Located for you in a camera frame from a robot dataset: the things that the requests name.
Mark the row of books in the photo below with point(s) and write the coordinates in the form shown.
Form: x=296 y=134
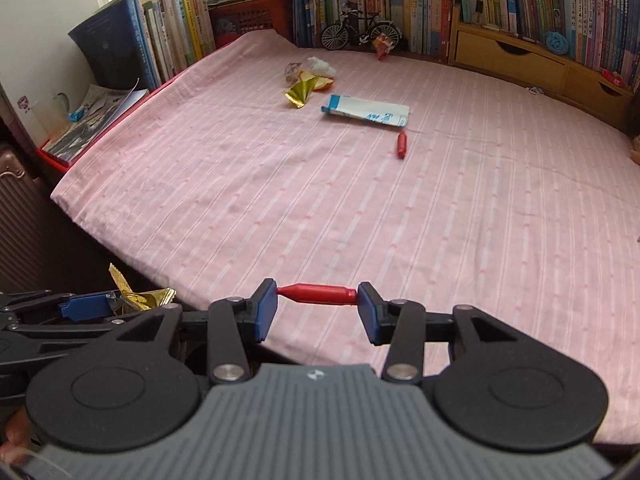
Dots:
x=144 y=43
x=603 y=34

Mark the stack of magazines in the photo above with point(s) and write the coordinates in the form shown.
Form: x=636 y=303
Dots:
x=97 y=112

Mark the brown ribbed suitcase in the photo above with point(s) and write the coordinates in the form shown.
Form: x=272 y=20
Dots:
x=29 y=259

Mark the back row of books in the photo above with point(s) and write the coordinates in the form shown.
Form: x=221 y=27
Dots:
x=603 y=34

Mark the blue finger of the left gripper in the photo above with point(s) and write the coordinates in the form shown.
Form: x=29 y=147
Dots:
x=22 y=309

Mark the white blue paper bag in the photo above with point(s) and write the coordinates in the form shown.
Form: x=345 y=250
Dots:
x=384 y=113

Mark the red plastic crate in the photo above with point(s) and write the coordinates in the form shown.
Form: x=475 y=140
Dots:
x=236 y=19

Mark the miniature black bicycle model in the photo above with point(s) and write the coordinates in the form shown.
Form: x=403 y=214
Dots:
x=357 y=28

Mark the blue rolled towel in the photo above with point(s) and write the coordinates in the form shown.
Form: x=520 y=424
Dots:
x=556 y=43

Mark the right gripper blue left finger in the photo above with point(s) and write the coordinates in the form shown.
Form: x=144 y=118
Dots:
x=234 y=324

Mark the orange peel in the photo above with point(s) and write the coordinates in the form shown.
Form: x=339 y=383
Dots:
x=319 y=83

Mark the pink striped tablecloth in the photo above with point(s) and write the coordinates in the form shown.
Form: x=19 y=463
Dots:
x=507 y=200

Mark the left row of books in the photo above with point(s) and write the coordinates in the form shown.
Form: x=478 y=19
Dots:
x=144 y=43

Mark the gold foil wrapper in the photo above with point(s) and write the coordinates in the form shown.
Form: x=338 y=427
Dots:
x=141 y=301

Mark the doll with brown hair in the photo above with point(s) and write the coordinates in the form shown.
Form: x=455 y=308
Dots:
x=635 y=150

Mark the small red snack packet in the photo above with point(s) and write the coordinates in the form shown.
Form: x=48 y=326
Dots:
x=382 y=45

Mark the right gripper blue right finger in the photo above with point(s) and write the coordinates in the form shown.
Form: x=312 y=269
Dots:
x=398 y=324

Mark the white crumpled tissue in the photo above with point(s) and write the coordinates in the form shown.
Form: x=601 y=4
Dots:
x=319 y=68

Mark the small clear crumpled wrapper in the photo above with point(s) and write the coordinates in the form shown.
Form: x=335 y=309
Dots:
x=292 y=71

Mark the wooden drawer organizer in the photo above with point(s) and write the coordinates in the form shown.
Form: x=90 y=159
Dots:
x=503 y=56

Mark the small gold foil piece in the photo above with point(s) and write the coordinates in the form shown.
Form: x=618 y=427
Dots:
x=298 y=95

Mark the person left hand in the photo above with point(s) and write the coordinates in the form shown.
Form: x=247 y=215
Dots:
x=16 y=438

